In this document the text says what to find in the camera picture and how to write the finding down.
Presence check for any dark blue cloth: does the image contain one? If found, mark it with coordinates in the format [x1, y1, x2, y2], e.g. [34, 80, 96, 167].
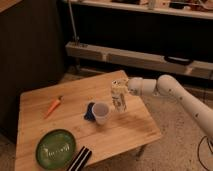
[84, 102, 95, 121]

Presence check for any clear plastic bottle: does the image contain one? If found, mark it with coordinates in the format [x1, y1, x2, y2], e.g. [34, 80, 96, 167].
[111, 78, 128, 113]

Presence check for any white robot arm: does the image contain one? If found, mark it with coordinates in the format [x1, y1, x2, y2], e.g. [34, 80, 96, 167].
[127, 75, 213, 142]

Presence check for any black white striped block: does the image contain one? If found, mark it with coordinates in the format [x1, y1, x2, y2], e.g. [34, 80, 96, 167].
[67, 146, 92, 171]

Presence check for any metal stand pole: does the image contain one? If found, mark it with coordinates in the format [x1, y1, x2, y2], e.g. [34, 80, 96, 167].
[68, 0, 79, 45]

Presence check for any dark wooden cabinet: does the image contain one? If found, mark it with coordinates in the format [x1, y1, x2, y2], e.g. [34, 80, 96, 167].
[0, 0, 65, 141]

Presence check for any white shelf rack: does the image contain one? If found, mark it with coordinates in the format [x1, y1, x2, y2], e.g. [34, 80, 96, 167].
[66, 0, 213, 79]

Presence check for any wooden table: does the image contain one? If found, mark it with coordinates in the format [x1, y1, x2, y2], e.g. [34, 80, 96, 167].
[15, 70, 162, 171]

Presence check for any black cable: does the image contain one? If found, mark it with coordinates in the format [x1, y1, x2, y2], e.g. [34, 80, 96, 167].
[196, 135, 213, 171]

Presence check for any orange toy carrot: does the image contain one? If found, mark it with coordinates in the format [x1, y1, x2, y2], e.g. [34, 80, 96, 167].
[44, 96, 63, 118]

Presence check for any green plate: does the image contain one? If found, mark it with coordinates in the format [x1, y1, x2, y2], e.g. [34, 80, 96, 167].
[35, 129, 76, 170]

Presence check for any translucent plastic cup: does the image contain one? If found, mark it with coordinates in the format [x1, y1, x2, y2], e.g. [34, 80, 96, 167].
[92, 102, 110, 125]

